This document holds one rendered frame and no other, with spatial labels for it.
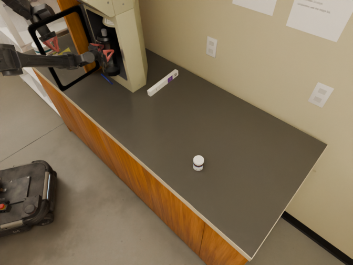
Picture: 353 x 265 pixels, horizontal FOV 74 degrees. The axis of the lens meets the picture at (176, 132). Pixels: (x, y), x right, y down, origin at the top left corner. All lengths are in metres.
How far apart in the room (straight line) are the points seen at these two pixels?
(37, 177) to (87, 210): 0.49
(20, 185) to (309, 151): 2.02
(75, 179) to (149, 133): 1.26
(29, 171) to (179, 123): 1.45
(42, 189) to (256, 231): 1.64
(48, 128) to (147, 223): 1.57
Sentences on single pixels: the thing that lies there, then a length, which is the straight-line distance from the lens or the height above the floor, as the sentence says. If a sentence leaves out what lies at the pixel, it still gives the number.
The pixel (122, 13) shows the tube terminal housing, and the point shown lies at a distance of 1.27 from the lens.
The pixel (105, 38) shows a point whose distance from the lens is 1.42.
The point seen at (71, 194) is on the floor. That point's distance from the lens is 2.31.
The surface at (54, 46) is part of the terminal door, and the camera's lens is 1.47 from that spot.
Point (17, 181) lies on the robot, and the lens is 2.28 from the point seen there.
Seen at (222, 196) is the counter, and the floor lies 0.94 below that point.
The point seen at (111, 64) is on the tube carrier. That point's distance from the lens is 1.49.
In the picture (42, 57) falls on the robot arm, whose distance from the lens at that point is 1.19.
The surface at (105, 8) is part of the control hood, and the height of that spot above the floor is 1.46.
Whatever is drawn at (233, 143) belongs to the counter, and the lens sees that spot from 1.22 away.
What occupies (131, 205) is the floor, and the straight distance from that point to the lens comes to 2.09.
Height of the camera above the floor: 1.89
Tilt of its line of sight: 50 degrees down
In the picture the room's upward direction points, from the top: 3 degrees counter-clockwise
